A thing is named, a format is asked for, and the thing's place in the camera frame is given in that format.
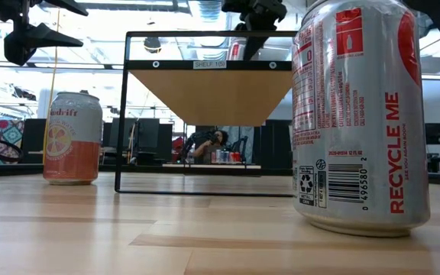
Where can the white cylinder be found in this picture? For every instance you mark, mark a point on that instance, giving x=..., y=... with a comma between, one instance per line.
x=44, y=105

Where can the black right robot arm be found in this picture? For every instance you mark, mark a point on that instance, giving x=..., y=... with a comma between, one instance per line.
x=434, y=15

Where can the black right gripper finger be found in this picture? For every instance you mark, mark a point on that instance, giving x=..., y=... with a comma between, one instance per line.
x=256, y=42

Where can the wooden shelf with black frame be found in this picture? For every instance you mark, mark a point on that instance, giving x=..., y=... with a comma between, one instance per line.
x=212, y=99

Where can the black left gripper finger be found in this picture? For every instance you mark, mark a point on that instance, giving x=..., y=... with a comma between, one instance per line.
x=21, y=49
x=65, y=5

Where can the black office partition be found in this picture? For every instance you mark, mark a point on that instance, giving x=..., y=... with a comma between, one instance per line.
x=33, y=141

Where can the orange Spindrift grapefruit can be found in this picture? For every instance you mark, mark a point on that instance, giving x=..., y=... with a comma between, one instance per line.
x=73, y=153

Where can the small distant silver can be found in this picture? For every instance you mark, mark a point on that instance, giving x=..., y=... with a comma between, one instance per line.
x=218, y=156

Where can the black ceiling dome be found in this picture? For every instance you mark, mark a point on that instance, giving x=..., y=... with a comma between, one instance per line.
x=152, y=45

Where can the distant wooden table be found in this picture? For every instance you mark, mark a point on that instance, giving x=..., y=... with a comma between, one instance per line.
x=189, y=166

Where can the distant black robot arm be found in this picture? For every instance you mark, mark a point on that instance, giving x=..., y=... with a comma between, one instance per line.
x=243, y=143

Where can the small distant red can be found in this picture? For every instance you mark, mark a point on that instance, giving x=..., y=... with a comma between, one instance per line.
x=235, y=157

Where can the small distant blue can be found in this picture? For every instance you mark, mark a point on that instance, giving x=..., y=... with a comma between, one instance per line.
x=225, y=157

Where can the colourful patchwork quilt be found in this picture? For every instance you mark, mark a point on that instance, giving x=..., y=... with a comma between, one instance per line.
x=10, y=131

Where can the person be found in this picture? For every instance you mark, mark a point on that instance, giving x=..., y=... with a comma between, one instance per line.
x=210, y=149

